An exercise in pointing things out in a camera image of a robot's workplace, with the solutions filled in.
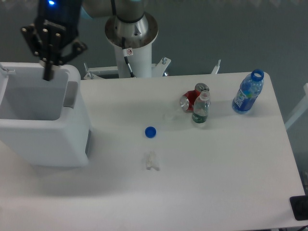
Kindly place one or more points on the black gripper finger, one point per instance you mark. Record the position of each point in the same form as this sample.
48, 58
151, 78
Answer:
30, 35
55, 59

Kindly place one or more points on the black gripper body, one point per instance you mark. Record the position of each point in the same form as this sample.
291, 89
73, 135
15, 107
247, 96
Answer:
58, 16

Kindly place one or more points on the white trash can lid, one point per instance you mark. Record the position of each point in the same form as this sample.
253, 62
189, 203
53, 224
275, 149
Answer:
5, 73

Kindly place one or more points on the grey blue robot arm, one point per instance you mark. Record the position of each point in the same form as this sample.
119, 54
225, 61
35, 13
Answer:
128, 25

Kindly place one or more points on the white trash can body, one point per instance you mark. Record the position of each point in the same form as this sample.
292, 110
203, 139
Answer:
45, 122

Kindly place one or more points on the blue bottle cap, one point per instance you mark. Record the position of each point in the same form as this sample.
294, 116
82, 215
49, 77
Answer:
150, 132

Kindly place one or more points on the crushed red soda can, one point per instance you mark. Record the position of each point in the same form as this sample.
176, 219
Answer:
187, 100

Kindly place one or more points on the clear green label bottle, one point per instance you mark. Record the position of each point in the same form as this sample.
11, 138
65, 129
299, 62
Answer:
201, 107

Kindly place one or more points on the blue plastic drink bottle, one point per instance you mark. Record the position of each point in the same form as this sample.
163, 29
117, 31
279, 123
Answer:
249, 90

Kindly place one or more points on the black device at edge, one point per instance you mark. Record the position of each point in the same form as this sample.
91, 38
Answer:
299, 206

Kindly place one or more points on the white pedestal foot bracket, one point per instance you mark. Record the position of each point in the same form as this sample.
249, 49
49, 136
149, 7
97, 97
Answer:
158, 70

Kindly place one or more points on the white frame at right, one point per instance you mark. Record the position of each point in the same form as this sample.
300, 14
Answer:
298, 110

